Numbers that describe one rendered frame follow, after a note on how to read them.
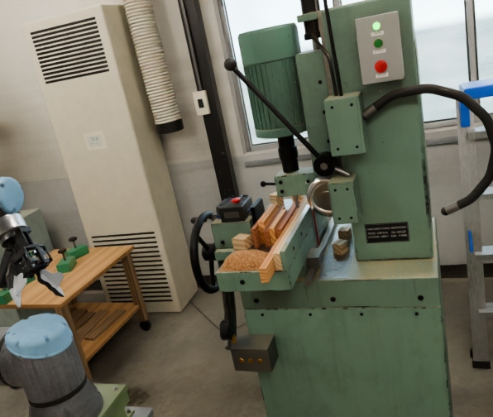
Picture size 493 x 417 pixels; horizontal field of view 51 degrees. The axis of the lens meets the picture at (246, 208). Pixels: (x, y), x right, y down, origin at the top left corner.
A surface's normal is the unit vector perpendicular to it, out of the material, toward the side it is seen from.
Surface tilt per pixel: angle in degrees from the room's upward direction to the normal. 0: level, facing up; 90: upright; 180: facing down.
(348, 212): 90
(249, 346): 0
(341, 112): 90
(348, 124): 90
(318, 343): 90
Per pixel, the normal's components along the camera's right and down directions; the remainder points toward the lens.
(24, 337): -0.12, -0.94
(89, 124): -0.29, 0.35
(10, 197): 0.95, -0.12
